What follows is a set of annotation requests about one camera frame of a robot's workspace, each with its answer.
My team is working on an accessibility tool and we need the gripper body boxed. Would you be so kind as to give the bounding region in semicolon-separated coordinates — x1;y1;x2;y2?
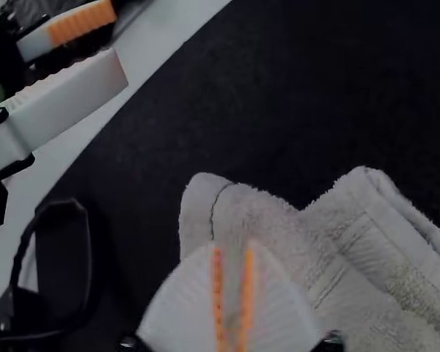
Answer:
0;10;52;236

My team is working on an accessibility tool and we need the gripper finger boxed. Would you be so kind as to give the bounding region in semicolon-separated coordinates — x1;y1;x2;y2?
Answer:
234;238;349;352
119;243;228;352
16;0;118;63
0;48;129;177

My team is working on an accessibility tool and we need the pale towel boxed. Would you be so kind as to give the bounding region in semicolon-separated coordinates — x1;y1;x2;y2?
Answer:
177;165;440;352

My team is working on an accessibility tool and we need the black mat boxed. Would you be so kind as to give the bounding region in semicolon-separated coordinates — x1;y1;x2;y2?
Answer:
0;0;440;352

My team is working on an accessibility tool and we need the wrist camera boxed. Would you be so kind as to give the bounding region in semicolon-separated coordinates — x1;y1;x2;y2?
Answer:
0;284;85;340

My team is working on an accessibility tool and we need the black cable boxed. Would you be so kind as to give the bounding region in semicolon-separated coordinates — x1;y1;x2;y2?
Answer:
9;197;95;340

